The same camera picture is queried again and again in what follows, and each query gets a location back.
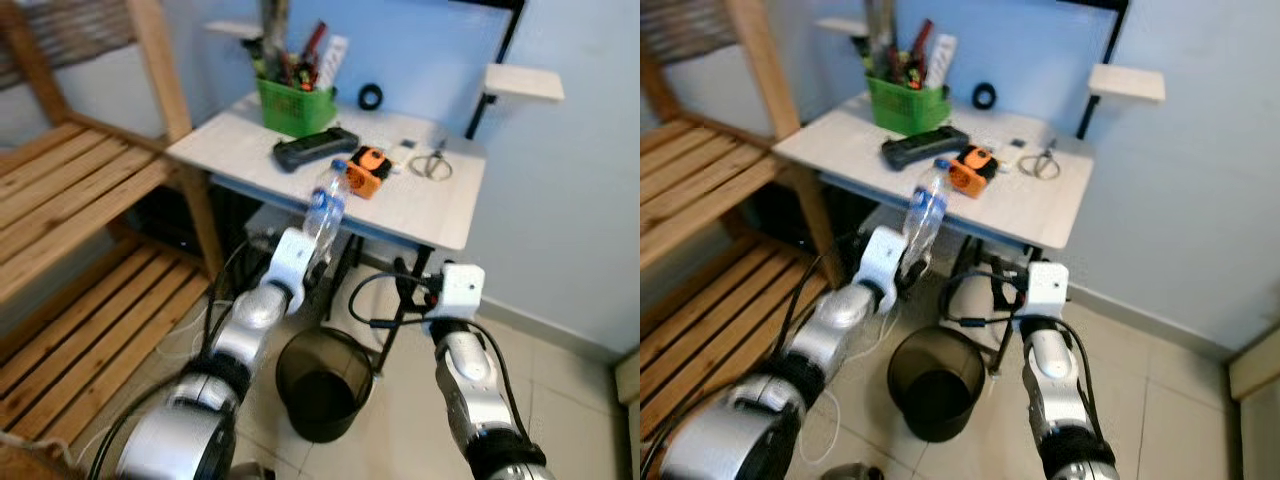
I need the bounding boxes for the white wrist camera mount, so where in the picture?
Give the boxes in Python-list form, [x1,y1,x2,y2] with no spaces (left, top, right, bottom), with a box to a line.
[425,263,486,323]
[265,228,321,311]
[1015,262,1071,321]
[858,225,911,313]

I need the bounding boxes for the red black hand tool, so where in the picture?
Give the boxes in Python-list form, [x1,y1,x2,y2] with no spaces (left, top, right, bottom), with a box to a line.
[298,20,329,86]
[905,18,936,86]

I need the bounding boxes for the beige cabinet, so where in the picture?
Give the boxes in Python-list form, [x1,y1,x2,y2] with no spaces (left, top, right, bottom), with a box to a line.
[615,350,641,401]
[1228,350,1280,480]

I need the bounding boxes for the wooden slatted rack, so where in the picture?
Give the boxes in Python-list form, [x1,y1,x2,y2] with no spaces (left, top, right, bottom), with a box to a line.
[0,0,226,451]
[640,0,836,441]

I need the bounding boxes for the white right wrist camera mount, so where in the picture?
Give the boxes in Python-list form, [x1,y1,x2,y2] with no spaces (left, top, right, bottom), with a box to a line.
[1015,262,1071,321]
[425,263,486,323]

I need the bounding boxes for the white ruler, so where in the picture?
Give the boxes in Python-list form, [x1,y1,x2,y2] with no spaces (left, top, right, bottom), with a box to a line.
[925,33,959,91]
[315,35,351,91]

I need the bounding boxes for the orange black tape measure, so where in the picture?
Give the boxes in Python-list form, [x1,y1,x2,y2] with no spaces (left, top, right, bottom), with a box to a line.
[950,145,1001,199]
[345,146,393,199]

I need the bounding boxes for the clear plastic bottle blue cap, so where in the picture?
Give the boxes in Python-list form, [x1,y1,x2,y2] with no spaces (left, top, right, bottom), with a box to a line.
[903,158,951,276]
[303,158,351,271]

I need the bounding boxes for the grey handled scissors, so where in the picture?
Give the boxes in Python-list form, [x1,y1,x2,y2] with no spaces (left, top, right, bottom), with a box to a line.
[1020,140,1061,182]
[410,140,454,182]

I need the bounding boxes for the white side shelf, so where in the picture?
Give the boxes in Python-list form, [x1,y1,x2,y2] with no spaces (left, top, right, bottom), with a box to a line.
[1088,63,1167,104]
[815,17,871,39]
[205,20,266,41]
[483,64,566,103]

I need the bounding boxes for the grey metal bar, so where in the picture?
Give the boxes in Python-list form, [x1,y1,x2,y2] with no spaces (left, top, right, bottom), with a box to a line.
[260,0,291,81]
[868,0,896,79]

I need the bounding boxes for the black handheld device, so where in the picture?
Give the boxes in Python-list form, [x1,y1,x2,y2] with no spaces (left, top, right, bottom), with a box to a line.
[273,127,361,173]
[881,126,971,171]

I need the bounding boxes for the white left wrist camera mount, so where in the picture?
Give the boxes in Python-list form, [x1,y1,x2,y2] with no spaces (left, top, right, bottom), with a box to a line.
[858,225,911,313]
[265,228,321,311]

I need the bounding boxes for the white desk black frame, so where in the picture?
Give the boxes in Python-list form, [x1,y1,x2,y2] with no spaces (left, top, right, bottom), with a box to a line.
[165,0,528,351]
[772,0,1131,351]

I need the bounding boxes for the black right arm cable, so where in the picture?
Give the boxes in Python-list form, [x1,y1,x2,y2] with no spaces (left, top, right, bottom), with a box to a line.
[348,272,531,441]
[940,268,1101,441]

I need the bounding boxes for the green plastic basket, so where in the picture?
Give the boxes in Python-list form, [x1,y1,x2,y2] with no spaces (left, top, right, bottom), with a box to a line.
[866,75,951,137]
[256,78,337,139]

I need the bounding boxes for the black round waste bin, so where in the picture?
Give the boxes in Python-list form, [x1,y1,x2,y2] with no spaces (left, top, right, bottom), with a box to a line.
[275,325,376,444]
[887,325,986,443]

